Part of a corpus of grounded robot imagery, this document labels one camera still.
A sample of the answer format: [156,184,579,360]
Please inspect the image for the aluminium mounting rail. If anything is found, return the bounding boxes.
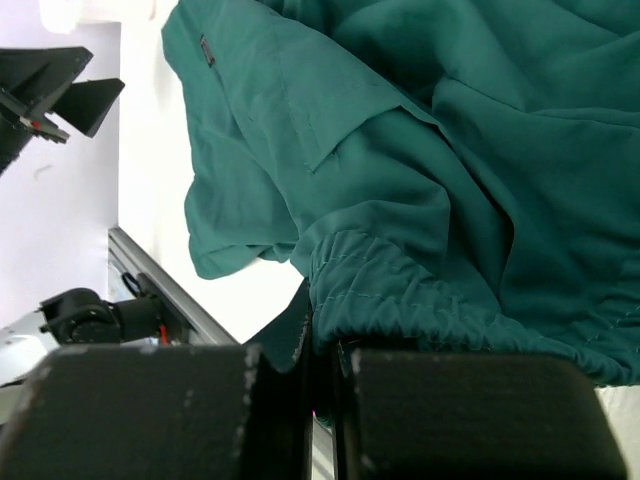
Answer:
[108,227,237,346]

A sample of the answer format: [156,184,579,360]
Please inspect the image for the teal green shorts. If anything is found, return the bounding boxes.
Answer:
[162,1,639,386]

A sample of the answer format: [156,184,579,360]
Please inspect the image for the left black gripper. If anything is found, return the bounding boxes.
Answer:
[1,47,125,173]

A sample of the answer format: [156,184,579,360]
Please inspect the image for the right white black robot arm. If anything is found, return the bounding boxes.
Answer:
[1,275,628,479]

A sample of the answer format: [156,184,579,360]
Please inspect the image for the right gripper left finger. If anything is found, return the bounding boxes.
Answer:
[1,288,312,479]

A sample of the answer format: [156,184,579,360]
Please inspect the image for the white plastic basket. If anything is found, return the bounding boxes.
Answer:
[38,0,160,34]

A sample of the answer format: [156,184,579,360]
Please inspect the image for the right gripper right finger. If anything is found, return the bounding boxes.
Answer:
[332,346,628,479]

